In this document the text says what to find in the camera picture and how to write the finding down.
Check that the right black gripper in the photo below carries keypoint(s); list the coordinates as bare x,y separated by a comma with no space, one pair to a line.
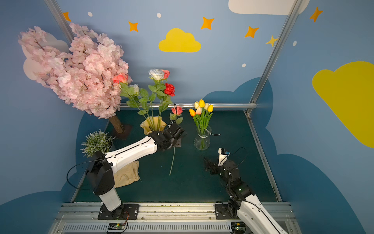
215,166

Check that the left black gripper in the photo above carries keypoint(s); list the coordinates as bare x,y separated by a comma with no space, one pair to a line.
172,133

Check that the orange yellow tulip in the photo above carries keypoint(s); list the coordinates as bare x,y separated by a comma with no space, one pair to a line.
195,118

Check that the white rose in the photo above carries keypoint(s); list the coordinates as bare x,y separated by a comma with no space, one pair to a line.
141,100
154,75

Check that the red rose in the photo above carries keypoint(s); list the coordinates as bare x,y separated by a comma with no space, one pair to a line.
172,93

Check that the small yellow tulip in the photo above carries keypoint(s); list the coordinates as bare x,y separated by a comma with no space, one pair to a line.
201,103

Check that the cream white tulip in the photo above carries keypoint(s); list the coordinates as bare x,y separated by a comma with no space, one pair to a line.
206,113

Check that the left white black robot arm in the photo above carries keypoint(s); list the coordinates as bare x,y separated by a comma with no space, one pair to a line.
101,170

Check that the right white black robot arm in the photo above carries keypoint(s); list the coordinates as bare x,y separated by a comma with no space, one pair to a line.
243,203

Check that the yellow wavy glass vase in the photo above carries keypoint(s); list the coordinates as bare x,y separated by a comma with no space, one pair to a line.
153,124

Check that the clear glass vase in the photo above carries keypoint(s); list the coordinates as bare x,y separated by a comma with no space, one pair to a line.
202,140

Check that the beige cloth glove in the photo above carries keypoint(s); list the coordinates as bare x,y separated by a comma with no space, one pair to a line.
127,175

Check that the right circuit board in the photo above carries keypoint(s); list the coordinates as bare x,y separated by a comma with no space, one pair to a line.
238,228

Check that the circuit board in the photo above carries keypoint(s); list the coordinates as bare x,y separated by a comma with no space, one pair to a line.
238,228
116,227

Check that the small green potted plant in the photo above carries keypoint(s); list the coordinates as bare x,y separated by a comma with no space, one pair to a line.
97,141

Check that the left circuit board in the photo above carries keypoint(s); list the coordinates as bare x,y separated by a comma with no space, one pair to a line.
116,227

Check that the pink cherry blossom tree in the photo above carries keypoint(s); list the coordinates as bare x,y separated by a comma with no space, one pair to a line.
83,76

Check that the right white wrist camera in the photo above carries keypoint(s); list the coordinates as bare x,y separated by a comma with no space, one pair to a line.
223,156

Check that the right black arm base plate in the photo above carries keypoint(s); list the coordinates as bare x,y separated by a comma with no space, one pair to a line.
224,211

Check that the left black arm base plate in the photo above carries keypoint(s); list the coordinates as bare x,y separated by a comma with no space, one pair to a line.
123,212

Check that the aluminium front rail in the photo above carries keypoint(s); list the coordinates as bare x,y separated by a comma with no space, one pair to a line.
153,217

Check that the aluminium left frame post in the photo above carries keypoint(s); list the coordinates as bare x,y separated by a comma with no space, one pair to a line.
58,15

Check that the aluminium frame post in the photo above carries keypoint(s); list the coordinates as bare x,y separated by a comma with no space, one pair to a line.
295,10
58,15

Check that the aluminium right frame post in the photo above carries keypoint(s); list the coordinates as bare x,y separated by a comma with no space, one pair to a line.
295,10

